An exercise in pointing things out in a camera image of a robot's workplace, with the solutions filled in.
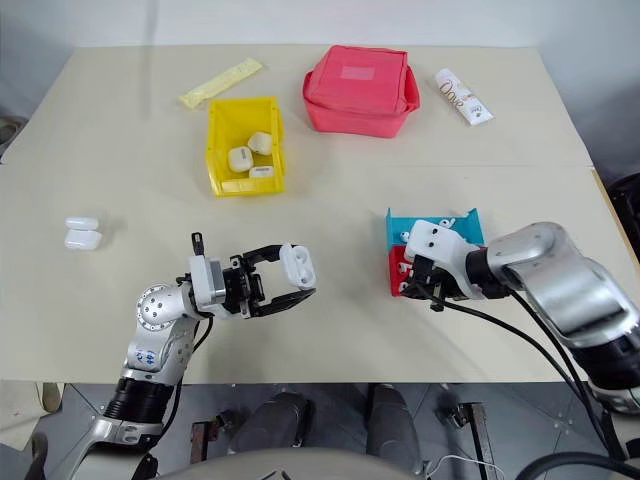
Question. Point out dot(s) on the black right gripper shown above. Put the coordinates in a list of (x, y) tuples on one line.
[(442, 282)]

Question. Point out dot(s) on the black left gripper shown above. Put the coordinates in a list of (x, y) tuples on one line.
[(242, 290)]

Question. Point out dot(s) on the white earbud case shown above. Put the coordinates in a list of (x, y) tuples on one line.
[(261, 172), (239, 159), (260, 143), (299, 267), (82, 239), (81, 223)]

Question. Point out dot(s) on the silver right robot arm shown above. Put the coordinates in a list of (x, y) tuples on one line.
[(565, 280)]

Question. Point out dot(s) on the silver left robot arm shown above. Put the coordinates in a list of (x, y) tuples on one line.
[(152, 345)]

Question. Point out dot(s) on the closed white earbud case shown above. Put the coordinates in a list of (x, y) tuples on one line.
[(260, 143), (82, 239), (239, 159), (261, 172), (81, 223)]

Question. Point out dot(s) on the yellow plastic bin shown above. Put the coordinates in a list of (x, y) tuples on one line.
[(220, 150)]

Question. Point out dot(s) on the red plastic tray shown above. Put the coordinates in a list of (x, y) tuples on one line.
[(395, 257)]

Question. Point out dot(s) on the blue plastic tray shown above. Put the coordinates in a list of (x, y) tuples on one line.
[(397, 222)]

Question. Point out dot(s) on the white printed tube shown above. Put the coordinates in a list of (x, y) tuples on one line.
[(462, 97)]

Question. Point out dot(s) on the pink fabric bag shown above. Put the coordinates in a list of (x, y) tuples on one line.
[(357, 95)]

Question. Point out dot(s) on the pale yellow sachet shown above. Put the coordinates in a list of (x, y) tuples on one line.
[(220, 83)]

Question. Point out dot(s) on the black object beside table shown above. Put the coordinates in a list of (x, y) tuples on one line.
[(625, 205)]

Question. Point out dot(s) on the dark grey object beside table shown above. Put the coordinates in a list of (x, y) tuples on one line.
[(10, 135)]

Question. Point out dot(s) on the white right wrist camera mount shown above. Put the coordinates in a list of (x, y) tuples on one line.
[(440, 242)]

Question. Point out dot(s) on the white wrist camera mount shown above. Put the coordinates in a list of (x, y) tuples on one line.
[(440, 242), (202, 282)]

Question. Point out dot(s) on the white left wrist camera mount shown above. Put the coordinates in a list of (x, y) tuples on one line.
[(202, 282)]

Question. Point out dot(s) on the dark metal floor frame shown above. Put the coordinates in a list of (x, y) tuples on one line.
[(475, 440)]

